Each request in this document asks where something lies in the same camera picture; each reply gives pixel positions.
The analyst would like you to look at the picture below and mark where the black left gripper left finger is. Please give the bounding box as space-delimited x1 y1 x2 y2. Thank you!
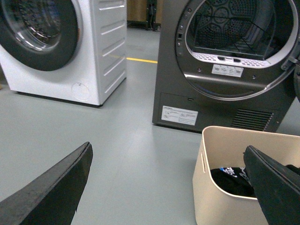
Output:
0 142 93 225

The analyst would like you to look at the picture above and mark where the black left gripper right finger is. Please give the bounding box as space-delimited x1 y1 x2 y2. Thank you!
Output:
243 145 300 225

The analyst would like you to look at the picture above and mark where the beige plastic laundry hamper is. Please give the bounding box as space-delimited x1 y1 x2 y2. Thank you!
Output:
192 126 300 225

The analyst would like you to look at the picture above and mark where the black printed t-shirt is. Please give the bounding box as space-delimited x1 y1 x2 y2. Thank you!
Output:
210 167 256 197

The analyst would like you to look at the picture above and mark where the grey dryer door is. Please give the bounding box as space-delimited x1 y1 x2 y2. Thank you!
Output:
281 35 300 101

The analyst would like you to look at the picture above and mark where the grey tumble dryer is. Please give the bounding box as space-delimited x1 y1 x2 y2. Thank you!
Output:
152 0 300 132

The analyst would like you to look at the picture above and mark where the white washing machine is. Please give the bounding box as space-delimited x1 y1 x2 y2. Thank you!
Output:
0 0 127 106

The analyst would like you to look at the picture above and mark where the black metal stand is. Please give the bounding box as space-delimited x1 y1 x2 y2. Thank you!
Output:
127 0 164 31

